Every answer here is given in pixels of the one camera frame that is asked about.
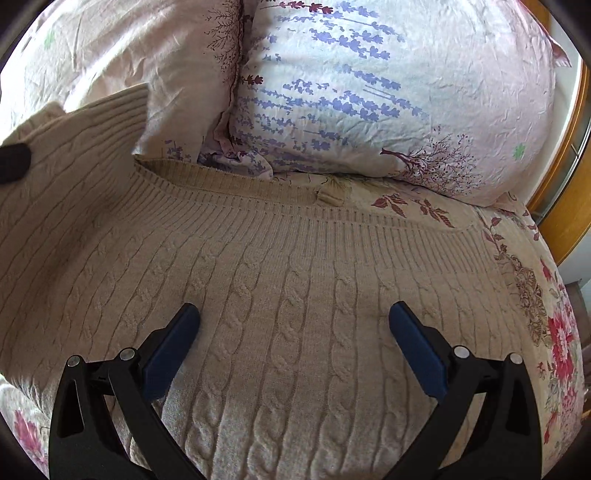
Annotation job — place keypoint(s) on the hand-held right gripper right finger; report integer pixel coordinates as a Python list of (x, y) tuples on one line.
[(418, 350)]

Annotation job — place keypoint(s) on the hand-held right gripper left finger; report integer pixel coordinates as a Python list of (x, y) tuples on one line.
[(168, 350)]

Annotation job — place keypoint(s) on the pink floral pillow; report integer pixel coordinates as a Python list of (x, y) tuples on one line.
[(115, 50)]

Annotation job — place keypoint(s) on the pink pillow with purple flowers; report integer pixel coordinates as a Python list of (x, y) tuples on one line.
[(406, 87)]

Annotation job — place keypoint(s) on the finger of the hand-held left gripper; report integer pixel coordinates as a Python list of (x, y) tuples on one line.
[(14, 164)]

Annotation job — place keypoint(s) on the wooden bed headboard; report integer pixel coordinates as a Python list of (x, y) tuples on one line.
[(561, 175)]

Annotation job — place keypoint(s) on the floral bed sheet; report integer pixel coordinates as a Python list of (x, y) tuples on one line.
[(545, 332)]

